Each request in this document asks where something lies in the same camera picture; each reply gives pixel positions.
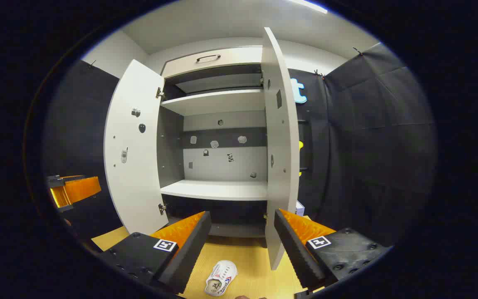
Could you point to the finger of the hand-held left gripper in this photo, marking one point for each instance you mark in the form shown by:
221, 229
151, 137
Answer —
82, 189

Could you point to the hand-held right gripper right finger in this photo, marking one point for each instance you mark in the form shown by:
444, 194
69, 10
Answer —
297, 253

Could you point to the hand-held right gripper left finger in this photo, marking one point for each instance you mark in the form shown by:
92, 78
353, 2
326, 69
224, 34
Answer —
189, 253

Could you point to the white canvas shoe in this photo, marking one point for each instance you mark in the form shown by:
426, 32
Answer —
221, 278

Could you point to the white shoe cabinet door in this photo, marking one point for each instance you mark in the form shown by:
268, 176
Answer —
135, 158
282, 137

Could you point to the white shoe cabinet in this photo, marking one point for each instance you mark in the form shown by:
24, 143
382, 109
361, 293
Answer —
214, 189

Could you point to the white cabinet drawer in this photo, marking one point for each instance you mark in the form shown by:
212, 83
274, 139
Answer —
222, 60

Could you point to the white book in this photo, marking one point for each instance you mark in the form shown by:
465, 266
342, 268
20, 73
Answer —
300, 207

